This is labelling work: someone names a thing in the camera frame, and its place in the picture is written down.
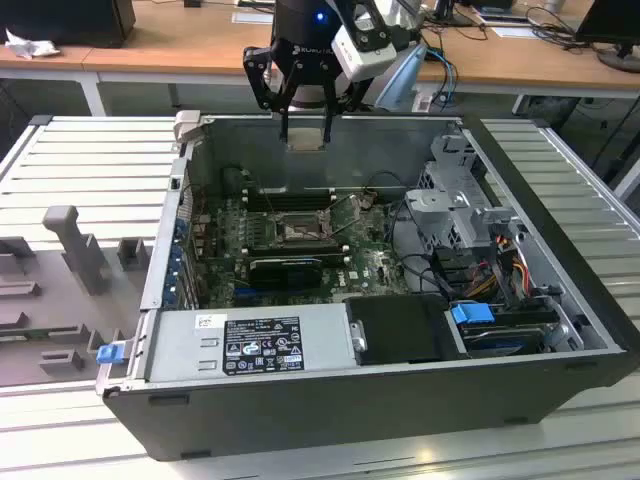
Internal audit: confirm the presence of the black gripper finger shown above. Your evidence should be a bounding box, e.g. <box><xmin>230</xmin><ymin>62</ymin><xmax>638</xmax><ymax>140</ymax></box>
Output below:
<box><xmin>320</xmin><ymin>60</ymin><xmax>374</xmax><ymax>147</ymax></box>
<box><xmin>242</xmin><ymin>45</ymin><xmax>302</xmax><ymax>146</ymax></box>

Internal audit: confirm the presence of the silver CPU plate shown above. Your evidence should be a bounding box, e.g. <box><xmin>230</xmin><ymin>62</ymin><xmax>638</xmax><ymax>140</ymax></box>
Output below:
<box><xmin>287</xmin><ymin>127</ymin><xmax>329</xmax><ymax>152</ymax></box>

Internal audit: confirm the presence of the metal socket cover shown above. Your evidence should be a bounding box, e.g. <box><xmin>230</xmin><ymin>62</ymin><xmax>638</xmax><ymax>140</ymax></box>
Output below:
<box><xmin>330</xmin><ymin>191</ymin><xmax>375</xmax><ymax>240</ymax></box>

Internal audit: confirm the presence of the black RAM slot row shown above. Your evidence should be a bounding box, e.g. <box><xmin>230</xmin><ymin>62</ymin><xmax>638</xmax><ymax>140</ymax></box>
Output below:
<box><xmin>241</xmin><ymin>241</ymin><xmax>350</xmax><ymax>266</ymax></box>
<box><xmin>243</xmin><ymin>186</ymin><xmax>337</xmax><ymax>212</ymax></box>

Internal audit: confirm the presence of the CPU socket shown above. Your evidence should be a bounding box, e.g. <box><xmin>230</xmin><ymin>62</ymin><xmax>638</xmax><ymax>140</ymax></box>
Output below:
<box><xmin>271</xmin><ymin>210</ymin><xmax>335</xmax><ymax>245</ymax></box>

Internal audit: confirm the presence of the wooden desk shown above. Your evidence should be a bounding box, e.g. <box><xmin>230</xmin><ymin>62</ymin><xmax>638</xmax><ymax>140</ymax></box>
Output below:
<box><xmin>0</xmin><ymin>0</ymin><xmax>640</xmax><ymax>119</ymax></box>

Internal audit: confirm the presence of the pale blue teach pendant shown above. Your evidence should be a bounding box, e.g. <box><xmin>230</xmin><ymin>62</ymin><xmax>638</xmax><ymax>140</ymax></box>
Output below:
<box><xmin>374</xmin><ymin>43</ymin><xmax>432</xmax><ymax>114</ymax></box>

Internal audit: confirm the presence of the black monitor stand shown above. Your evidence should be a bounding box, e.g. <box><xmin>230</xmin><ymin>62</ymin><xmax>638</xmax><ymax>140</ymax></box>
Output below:
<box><xmin>424</xmin><ymin>0</ymin><xmax>477</xmax><ymax>28</ymax></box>

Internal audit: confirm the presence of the silver metal drive cage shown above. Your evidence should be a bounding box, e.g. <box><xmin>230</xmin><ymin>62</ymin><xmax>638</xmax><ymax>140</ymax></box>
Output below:
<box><xmin>402</xmin><ymin>132</ymin><xmax>535</xmax><ymax>252</ymax></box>

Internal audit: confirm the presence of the green motherboard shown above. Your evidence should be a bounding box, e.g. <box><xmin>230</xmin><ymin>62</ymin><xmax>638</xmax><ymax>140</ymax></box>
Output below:
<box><xmin>192</xmin><ymin>192</ymin><xmax>417</xmax><ymax>310</ymax></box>

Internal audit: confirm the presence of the low profile graphics card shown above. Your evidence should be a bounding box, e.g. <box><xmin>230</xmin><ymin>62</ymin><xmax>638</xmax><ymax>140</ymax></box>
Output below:
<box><xmin>248</xmin><ymin>257</ymin><xmax>325</xmax><ymax>292</ymax></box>

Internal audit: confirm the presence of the white paper sheet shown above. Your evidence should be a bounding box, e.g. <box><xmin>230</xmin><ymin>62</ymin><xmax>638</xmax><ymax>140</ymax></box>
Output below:
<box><xmin>491</xmin><ymin>23</ymin><xmax>540</xmax><ymax>40</ymax></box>

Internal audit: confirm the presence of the black computer tower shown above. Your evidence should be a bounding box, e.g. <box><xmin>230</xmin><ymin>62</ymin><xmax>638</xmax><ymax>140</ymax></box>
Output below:
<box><xmin>0</xmin><ymin>0</ymin><xmax>137</xmax><ymax>50</ymax></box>

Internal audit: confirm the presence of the crumpled white paper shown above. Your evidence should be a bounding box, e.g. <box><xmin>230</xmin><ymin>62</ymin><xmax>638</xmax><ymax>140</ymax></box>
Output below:
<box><xmin>3</xmin><ymin>27</ymin><xmax>62</xmax><ymax>61</ymax></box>

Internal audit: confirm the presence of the black plastic shroud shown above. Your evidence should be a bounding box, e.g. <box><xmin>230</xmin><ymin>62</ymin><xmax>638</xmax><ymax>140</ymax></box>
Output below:
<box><xmin>344</xmin><ymin>294</ymin><xmax>450</xmax><ymax>365</ymax></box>

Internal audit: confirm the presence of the hard disk in blue carrier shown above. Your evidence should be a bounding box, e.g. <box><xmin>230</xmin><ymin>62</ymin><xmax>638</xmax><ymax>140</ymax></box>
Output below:
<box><xmin>447</xmin><ymin>299</ymin><xmax>550</xmax><ymax>360</ymax></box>

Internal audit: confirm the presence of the silver power supply unit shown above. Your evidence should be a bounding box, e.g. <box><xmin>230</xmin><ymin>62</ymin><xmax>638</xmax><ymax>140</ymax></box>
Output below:
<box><xmin>127</xmin><ymin>302</ymin><xmax>370</xmax><ymax>390</ymax></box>

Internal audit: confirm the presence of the black computer monitor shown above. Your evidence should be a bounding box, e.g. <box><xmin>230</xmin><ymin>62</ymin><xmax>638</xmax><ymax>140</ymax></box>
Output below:
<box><xmin>574</xmin><ymin>0</ymin><xmax>640</xmax><ymax>75</ymax></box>

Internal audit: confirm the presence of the grey parts rack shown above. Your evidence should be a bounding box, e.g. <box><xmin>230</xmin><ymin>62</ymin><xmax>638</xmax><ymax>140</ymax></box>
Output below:
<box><xmin>0</xmin><ymin>204</ymin><xmax>154</xmax><ymax>390</ymax></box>

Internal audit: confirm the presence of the blue case latch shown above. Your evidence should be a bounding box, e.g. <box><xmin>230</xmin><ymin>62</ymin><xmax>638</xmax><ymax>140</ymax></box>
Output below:
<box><xmin>97</xmin><ymin>343</ymin><xmax>124</xmax><ymax>367</ymax></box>

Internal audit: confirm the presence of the black open PC case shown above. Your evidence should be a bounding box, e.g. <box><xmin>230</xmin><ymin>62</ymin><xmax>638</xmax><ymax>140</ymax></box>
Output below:
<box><xmin>94</xmin><ymin>109</ymin><xmax>634</xmax><ymax>462</ymax></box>

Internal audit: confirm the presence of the green RAM stick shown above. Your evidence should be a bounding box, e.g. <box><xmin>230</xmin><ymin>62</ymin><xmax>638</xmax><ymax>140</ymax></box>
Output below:
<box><xmin>0</xmin><ymin>328</ymin><xmax>55</xmax><ymax>346</ymax></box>

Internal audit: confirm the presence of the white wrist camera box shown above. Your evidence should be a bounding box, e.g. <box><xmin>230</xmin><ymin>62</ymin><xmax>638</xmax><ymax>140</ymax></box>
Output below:
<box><xmin>330</xmin><ymin>0</ymin><xmax>399</xmax><ymax>82</ymax></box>

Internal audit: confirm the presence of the blue cable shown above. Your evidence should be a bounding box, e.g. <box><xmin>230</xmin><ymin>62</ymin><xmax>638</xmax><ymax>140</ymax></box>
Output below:
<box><xmin>424</xmin><ymin>47</ymin><xmax>460</xmax><ymax>109</ymax></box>

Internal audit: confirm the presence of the yellow red wire bundle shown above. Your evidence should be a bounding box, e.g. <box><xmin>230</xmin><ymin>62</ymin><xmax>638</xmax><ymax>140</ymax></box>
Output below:
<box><xmin>462</xmin><ymin>239</ymin><xmax>532</xmax><ymax>300</ymax></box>

